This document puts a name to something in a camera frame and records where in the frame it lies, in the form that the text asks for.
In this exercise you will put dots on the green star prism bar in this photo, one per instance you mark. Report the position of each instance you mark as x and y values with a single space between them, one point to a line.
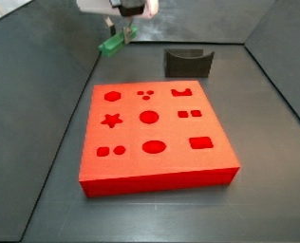
115 43

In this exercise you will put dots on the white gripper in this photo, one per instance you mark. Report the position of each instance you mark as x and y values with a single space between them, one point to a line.
124 8

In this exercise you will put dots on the black curved fixture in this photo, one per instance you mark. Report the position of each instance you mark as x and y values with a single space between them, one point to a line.
186 63

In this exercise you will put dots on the red shape sorting block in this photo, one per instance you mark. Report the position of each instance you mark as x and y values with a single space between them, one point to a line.
154 139

